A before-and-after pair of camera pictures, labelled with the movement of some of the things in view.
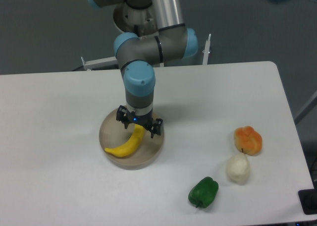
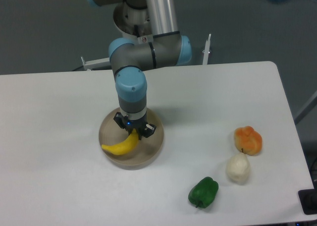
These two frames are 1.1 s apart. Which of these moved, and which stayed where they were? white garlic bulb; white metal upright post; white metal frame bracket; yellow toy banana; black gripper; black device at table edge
Moved: yellow toy banana; black gripper
Stayed: white metal upright post; black device at table edge; white metal frame bracket; white garlic bulb
